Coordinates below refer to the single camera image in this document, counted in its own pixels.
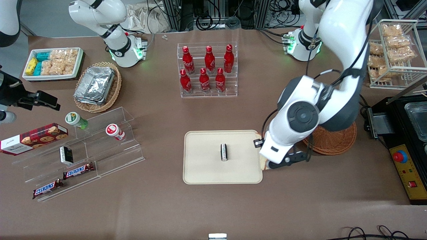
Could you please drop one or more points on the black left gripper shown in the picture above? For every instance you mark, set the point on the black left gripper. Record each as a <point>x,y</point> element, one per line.
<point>256,143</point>

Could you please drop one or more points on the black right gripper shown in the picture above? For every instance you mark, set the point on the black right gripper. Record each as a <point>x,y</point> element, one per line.
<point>14,95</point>

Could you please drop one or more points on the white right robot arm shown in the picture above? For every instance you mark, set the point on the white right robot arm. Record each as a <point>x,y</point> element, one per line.
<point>100,13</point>

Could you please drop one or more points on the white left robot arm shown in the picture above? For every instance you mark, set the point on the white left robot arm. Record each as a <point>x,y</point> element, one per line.
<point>343,33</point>

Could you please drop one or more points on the white rectangular snack tray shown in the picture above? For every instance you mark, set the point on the white rectangular snack tray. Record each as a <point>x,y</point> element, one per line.
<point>80,61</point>

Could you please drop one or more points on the beige plastic tray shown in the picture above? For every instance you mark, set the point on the beige plastic tray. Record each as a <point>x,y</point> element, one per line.
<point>206,166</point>

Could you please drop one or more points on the oval wicker basket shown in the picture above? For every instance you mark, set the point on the oval wicker basket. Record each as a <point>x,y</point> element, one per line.
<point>115,90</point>

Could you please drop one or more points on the round brown wicker basket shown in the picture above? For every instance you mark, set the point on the round brown wicker basket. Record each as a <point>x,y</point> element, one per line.
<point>333,141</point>

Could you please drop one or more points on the green cap small bottle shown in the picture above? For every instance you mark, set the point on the green cap small bottle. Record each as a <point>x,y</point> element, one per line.
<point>75,119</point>

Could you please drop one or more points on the teal snack packet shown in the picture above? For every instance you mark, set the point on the teal snack packet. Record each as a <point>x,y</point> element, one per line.
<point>37,69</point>
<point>42,56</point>

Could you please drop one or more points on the clear bag of crackers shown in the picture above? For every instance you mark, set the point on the clear bag of crackers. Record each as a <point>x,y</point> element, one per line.
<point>70,61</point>
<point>50,66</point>
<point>378,73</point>
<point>376,49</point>
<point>392,30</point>
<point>398,42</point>

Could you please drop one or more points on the small black white box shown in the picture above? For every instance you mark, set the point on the small black white box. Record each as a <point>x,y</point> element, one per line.
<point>224,152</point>

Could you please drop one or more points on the red cookie box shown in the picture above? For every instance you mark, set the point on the red cookie box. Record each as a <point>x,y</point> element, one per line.
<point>33,138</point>

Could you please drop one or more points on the yellow snack packet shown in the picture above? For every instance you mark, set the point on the yellow snack packet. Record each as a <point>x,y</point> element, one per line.
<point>31,66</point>

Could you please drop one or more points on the stack of foil trays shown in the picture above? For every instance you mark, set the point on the stack of foil trays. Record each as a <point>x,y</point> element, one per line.
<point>95,85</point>

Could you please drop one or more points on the small black carton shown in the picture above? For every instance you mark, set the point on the small black carton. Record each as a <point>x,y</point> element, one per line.
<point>66,155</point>

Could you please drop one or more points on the clear acrylic bottle rack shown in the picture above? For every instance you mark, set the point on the clear acrylic bottle rack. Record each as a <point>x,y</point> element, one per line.
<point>233,86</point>

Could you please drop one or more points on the red cola bottle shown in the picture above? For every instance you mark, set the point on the red cola bottle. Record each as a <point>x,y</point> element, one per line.
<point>229,60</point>
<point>220,81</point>
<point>204,82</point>
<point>209,61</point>
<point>185,83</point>
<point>188,61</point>

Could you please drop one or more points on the red cap small bottle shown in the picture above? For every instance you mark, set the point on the red cap small bottle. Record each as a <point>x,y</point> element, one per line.
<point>114,131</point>

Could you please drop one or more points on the brown snickers bar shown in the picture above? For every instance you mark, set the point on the brown snickers bar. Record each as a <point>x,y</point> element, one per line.
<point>47,188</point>
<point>78,171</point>

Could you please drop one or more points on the clear acrylic step shelf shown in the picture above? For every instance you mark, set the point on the clear acrylic step shelf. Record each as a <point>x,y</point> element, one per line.
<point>110,156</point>

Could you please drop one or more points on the small silver block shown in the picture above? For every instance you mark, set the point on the small silver block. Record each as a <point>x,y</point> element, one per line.
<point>217,236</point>

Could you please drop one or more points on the crumpled white cloth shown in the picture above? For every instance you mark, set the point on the crumpled white cloth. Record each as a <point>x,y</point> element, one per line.
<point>143,18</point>

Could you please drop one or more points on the red emergency stop button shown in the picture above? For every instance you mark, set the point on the red emergency stop button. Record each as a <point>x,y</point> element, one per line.
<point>400,157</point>

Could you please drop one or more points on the yellow black control box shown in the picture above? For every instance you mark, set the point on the yellow black control box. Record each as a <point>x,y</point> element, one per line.
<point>415,180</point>

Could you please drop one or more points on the clear glass dish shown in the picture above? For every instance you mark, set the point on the clear glass dish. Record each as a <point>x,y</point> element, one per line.
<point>418,120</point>

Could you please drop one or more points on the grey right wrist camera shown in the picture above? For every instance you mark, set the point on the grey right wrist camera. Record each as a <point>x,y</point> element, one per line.
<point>7,117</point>

